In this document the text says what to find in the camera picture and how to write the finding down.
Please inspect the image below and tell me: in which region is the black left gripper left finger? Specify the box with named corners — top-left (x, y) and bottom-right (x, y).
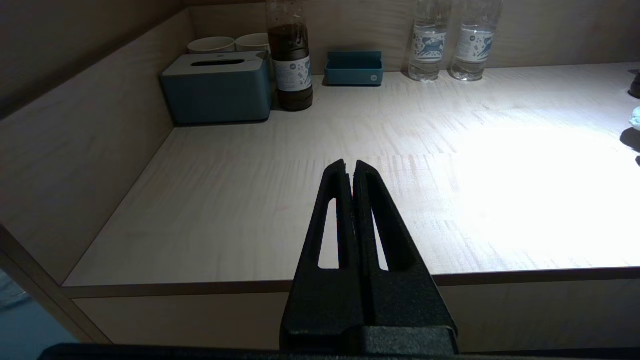
top-left (279, 159), bottom-right (363, 351)

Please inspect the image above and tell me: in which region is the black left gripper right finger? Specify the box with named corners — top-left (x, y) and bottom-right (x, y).
top-left (352, 160), bottom-right (459, 353)

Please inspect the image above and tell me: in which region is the small blue plastic tray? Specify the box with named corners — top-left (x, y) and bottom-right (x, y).
top-left (324, 50), bottom-right (384, 87)

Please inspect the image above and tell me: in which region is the dark drink bottle patterned label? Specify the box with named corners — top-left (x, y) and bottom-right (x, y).
top-left (266, 0), bottom-right (314, 112)

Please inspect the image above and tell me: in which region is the grey-blue tissue box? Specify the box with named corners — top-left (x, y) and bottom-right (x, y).
top-left (160, 51), bottom-right (274, 126)

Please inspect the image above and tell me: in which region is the clear water bottle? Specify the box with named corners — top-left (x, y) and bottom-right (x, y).
top-left (450, 0), bottom-right (504, 82)
top-left (408, 0), bottom-right (452, 82)

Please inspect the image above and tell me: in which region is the white ceramic cup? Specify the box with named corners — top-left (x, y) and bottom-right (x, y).
top-left (235, 33), bottom-right (271, 54)
top-left (187, 36), bottom-right (236, 55)

